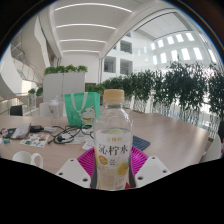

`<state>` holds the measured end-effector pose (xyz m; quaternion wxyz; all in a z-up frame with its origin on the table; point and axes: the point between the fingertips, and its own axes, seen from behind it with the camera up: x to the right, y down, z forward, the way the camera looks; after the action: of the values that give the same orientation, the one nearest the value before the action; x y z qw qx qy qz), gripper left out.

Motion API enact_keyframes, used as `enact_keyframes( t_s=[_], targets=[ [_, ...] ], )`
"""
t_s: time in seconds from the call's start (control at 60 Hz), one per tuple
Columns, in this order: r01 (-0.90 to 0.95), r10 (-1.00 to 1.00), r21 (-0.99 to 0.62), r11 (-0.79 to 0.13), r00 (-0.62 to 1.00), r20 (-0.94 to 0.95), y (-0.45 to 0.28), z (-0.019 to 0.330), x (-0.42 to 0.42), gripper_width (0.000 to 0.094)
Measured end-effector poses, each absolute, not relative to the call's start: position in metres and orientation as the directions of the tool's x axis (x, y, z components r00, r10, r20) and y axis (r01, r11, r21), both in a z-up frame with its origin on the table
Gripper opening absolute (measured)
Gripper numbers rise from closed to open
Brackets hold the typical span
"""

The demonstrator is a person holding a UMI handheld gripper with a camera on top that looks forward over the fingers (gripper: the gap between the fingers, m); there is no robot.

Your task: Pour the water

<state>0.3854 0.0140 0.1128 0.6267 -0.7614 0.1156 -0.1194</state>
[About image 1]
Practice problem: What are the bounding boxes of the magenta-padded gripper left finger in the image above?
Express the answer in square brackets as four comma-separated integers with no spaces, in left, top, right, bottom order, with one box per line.
[55,147,98,190]

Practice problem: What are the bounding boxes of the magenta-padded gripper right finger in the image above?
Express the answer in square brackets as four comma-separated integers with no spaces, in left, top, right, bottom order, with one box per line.
[127,146,172,189]

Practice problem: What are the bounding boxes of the clear lemon water bottle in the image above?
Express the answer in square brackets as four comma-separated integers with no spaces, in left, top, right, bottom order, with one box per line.
[92,88,134,191]

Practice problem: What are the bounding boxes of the dark blue calculator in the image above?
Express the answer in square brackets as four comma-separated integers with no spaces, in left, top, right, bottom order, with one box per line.
[131,134,151,152]

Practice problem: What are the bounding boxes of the white paper sheet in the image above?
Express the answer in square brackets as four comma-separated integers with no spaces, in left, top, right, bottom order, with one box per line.
[81,137,96,152]

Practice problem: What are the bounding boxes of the white mug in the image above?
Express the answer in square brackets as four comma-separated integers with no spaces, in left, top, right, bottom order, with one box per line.
[11,150,45,170]

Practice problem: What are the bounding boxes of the colourful sticker sheet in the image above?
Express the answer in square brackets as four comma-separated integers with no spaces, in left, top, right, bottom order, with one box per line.
[19,132,50,149]

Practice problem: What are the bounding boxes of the black power adapter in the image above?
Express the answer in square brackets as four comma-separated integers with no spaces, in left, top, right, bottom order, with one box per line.
[29,124,45,134]

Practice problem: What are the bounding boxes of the clear plastic drinking bottle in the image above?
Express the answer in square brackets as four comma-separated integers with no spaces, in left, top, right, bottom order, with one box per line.
[47,95,61,128]

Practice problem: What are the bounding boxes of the green tote bag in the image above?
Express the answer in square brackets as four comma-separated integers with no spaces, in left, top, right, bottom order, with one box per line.
[63,91,101,128]

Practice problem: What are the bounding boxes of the grey pouch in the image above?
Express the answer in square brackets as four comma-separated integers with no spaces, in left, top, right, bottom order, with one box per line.
[9,122,32,140]

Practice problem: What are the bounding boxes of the small potted plants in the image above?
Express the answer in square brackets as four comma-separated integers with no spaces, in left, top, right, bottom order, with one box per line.
[27,86,45,108]

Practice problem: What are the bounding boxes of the row of green bushes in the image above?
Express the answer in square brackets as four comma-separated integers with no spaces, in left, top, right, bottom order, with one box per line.
[84,60,224,126]

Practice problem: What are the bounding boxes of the white planter box with plants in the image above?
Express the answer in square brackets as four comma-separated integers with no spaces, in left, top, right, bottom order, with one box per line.
[42,64,89,103]

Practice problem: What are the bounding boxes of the ceiling light strips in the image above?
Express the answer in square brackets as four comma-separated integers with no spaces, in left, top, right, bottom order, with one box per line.
[54,2,133,55]

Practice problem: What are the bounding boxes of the black cable bundle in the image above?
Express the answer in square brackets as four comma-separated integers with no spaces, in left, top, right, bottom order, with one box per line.
[47,123,95,145]

